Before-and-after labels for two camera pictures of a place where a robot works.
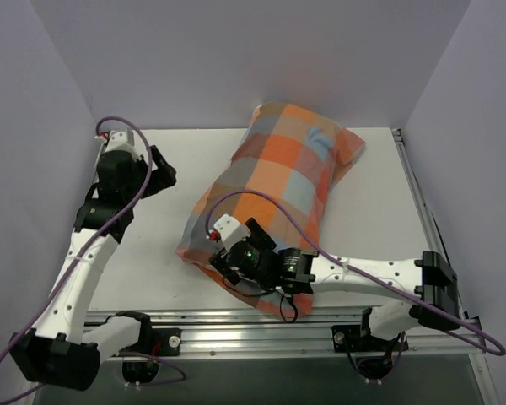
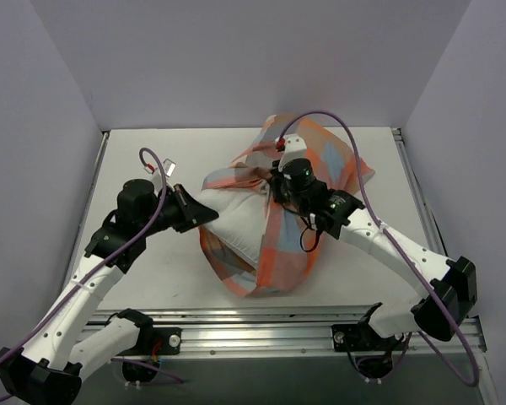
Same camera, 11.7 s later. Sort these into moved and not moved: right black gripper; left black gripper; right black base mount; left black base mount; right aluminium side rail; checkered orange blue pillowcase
Moved: checkered orange blue pillowcase; left black gripper; right black gripper
Not moved: left black base mount; right black base mount; right aluminium side rail
